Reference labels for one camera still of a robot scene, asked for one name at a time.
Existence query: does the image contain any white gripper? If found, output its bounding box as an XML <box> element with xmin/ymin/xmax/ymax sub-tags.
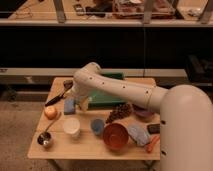
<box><xmin>70</xmin><ymin>87</ymin><xmax>89</xmax><ymax>111</ymax></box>

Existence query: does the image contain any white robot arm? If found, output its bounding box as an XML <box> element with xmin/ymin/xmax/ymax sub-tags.
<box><xmin>72</xmin><ymin>62</ymin><xmax>213</xmax><ymax>171</ymax></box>

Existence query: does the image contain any white plastic cup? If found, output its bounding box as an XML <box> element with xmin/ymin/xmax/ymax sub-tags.
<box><xmin>63</xmin><ymin>118</ymin><xmax>80</xmax><ymax>138</ymax></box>

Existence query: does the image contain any small blue cup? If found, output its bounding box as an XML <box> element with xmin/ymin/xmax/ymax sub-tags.
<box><xmin>90</xmin><ymin>119</ymin><xmax>105</xmax><ymax>136</ymax></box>

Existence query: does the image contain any small metal cup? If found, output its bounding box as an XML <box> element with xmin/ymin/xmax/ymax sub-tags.
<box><xmin>37</xmin><ymin>132</ymin><xmax>53</xmax><ymax>148</ymax></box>

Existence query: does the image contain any green plastic tray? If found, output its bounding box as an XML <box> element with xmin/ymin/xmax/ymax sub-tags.
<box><xmin>89</xmin><ymin>72</ymin><xmax>125</xmax><ymax>109</ymax></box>

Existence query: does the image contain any blue sponge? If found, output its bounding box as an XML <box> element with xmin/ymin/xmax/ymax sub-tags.
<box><xmin>64</xmin><ymin>98</ymin><xmax>75</xmax><ymax>115</ymax></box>

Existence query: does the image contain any wooden table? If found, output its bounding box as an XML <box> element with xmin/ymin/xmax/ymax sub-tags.
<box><xmin>27</xmin><ymin>77</ymin><xmax>162</xmax><ymax>162</ymax></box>

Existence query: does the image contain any orange apple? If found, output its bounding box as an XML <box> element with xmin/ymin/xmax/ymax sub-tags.
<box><xmin>44</xmin><ymin>106</ymin><xmax>58</xmax><ymax>120</ymax></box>

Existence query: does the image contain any brown pine cone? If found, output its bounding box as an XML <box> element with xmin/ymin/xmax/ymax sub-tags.
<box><xmin>105</xmin><ymin>104</ymin><xmax>132</xmax><ymax>124</ymax></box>

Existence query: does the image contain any red bowl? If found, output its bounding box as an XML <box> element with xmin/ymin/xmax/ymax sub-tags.
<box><xmin>103</xmin><ymin>123</ymin><xmax>129</xmax><ymax>151</ymax></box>

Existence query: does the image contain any grey blue cloth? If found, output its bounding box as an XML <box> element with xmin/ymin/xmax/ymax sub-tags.
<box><xmin>127</xmin><ymin>124</ymin><xmax>150</xmax><ymax>147</ymax></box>

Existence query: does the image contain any purple bowl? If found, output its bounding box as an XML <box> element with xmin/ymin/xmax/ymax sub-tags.
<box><xmin>133</xmin><ymin>105</ymin><xmax>154</xmax><ymax>122</ymax></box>

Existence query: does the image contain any black phone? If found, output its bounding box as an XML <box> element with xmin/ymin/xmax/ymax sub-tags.
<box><xmin>147</xmin><ymin>124</ymin><xmax>160</xmax><ymax>134</ymax></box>

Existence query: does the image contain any orange carrot toy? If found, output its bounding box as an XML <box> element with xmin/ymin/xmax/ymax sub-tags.
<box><xmin>146</xmin><ymin>135</ymin><xmax>160</xmax><ymax>153</ymax></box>

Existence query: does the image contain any cluttered back shelf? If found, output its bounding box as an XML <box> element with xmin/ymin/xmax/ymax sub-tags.
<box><xmin>0</xmin><ymin>0</ymin><xmax>213</xmax><ymax>27</ymax></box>

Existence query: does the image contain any black handled spatula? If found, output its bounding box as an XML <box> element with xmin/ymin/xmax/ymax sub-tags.
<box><xmin>45</xmin><ymin>80</ymin><xmax>73</xmax><ymax>106</ymax></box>

